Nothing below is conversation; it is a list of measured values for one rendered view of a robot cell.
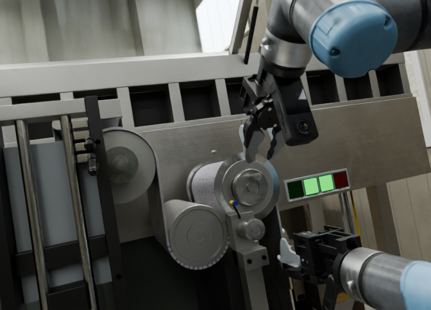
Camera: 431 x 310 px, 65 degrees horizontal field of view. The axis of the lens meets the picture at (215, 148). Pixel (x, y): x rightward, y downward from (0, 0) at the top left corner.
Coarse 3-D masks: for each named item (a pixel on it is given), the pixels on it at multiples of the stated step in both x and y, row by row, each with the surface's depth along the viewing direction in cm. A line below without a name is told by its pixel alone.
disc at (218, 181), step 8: (224, 160) 70; (232, 160) 70; (256, 160) 72; (264, 160) 72; (224, 168) 69; (272, 168) 73; (216, 176) 69; (272, 176) 72; (216, 184) 68; (216, 192) 68; (216, 200) 68; (224, 200) 69; (272, 200) 72; (224, 208) 68; (272, 208) 72; (256, 216) 70; (264, 216) 71
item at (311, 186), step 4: (304, 180) 112; (308, 180) 112; (312, 180) 113; (316, 180) 113; (304, 184) 112; (308, 184) 112; (312, 184) 113; (316, 184) 113; (308, 188) 112; (312, 188) 112; (316, 188) 113; (308, 192) 112; (312, 192) 112; (316, 192) 113
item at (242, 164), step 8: (240, 160) 70; (232, 168) 70; (240, 168) 70; (248, 168) 71; (256, 168) 71; (264, 168) 72; (224, 176) 69; (232, 176) 69; (224, 184) 69; (272, 184) 72; (224, 192) 69; (272, 192) 72; (264, 200) 71; (232, 208) 69; (240, 208) 69; (248, 208) 70; (256, 208) 70; (264, 208) 71
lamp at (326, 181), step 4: (324, 176) 114; (328, 176) 115; (320, 180) 114; (324, 180) 114; (328, 180) 115; (320, 184) 113; (324, 184) 114; (328, 184) 114; (332, 184) 115; (324, 188) 114; (328, 188) 114; (332, 188) 115
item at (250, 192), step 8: (240, 176) 68; (248, 176) 69; (264, 176) 70; (232, 184) 69; (240, 184) 68; (248, 184) 68; (256, 184) 69; (264, 184) 70; (232, 192) 69; (240, 192) 68; (248, 192) 69; (256, 192) 69; (264, 192) 69; (240, 200) 68; (248, 200) 68; (256, 200) 69
